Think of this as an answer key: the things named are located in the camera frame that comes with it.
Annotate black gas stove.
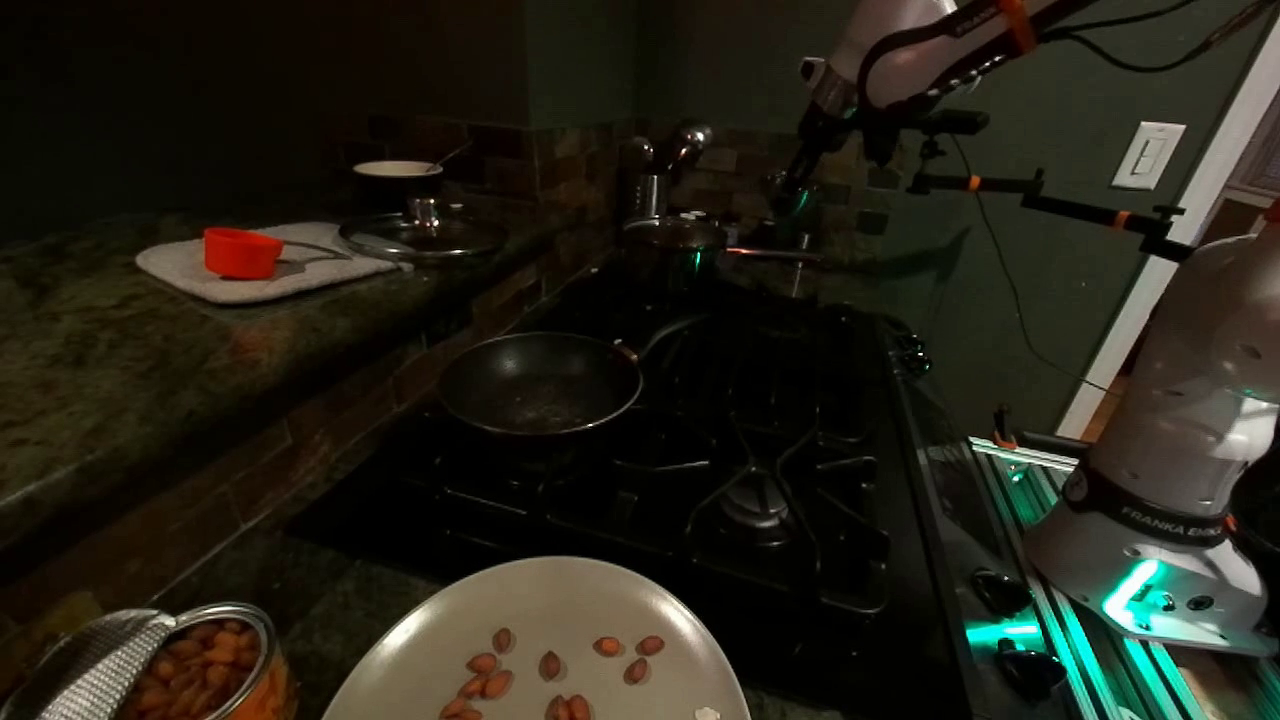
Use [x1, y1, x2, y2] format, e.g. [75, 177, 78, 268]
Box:
[285, 266, 1055, 720]

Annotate glass pot lid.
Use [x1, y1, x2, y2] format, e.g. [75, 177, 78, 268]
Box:
[338, 196, 500, 266]

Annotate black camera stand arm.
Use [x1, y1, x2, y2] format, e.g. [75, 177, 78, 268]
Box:
[908, 111, 1191, 266]

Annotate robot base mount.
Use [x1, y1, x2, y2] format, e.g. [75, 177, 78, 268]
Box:
[1023, 463, 1280, 657]

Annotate white wall outlet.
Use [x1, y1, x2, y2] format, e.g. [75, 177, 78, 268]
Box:
[1111, 120, 1184, 191]

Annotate white cutting board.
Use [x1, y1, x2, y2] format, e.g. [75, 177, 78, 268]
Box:
[136, 222, 392, 303]

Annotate red measuring cup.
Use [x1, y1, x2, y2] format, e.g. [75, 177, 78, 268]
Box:
[203, 229, 285, 279]

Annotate white plate with peanuts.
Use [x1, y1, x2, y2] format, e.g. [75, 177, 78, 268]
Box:
[323, 555, 753, 720]

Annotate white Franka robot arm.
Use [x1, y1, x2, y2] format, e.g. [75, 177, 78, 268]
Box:
[771, 0, 1277, 544]

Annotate open can of beans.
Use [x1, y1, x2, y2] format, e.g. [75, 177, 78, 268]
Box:
[0, 600, 296, 720]

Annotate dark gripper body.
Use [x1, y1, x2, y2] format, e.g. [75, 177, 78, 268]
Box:
[767, 111, 856, 240]

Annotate steel frying pan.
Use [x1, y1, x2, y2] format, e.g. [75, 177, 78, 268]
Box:
[437, 317, 696, 441]

